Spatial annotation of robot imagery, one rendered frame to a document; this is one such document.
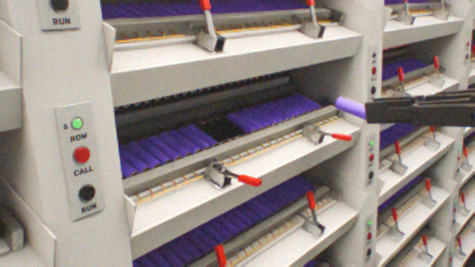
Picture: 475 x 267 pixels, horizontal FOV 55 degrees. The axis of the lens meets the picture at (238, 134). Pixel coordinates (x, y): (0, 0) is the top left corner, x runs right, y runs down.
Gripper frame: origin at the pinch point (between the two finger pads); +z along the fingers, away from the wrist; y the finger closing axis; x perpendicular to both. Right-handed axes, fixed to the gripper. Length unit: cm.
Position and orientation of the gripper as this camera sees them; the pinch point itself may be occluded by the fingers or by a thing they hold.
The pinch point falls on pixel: (394, 109)
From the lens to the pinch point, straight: 64.8
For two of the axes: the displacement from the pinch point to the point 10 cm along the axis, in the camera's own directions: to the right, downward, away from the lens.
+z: -7.0, 0.1, 7.1
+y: -6.8, 2.7, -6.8
